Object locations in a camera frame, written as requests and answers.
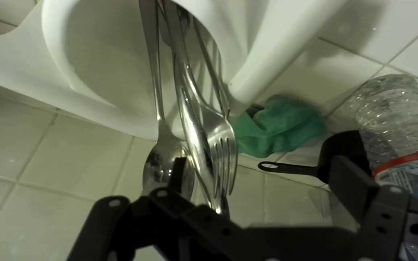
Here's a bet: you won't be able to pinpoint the slim silver metal utensil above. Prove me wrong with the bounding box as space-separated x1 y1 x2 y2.
158 0 222 215

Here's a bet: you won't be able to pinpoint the silver metal spoons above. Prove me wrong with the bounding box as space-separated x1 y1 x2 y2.
169 0 240 207

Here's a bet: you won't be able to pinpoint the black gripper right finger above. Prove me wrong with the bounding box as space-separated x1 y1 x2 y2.
326 153 412 261

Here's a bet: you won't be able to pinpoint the clear plastic water bottle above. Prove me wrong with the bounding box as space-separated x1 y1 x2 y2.
352 72 418 200

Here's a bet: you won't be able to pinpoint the green cloth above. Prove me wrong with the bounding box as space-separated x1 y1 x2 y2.
230 92 327 159

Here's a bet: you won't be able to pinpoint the small black pan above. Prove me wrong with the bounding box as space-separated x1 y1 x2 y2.
256 128 374 185

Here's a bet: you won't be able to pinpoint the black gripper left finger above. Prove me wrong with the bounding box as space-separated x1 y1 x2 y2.
66 155 287 261

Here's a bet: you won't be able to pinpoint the silver metal spoon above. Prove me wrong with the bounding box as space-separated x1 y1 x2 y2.
136 0 197 200

